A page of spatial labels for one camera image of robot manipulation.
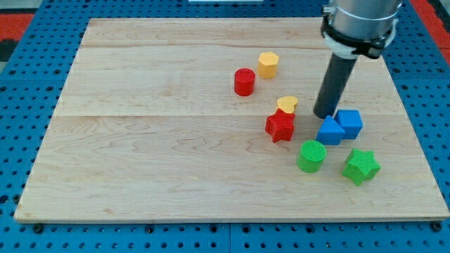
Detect green cylinder block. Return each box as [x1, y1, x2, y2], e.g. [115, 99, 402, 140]
[297, 140, 327, 173]

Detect red cylinder block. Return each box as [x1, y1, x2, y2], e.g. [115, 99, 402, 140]
[234, 68, 256, 96]

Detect blue triangle block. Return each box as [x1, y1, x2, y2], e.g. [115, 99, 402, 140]
[316, 115, 345, 145]

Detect wooden board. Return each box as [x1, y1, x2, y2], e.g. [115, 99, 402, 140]
[14, 18, 449, 223]

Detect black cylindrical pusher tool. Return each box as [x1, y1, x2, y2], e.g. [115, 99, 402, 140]
[313, 53, 356, 119]

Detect yellow hexagon block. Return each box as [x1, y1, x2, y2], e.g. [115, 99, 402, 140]
[257, 51, 279, 79]

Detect red star block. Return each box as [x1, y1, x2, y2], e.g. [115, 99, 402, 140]
[265, 109, 295, 143]

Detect green star block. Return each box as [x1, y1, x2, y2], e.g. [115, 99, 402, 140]
[342, 148, 381, 186]

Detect blue cube block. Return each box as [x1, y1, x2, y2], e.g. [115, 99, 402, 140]
[335, 110, 363, 139]

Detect yellow heart block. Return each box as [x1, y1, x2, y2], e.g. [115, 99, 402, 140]
[276, 96, 298, 114]

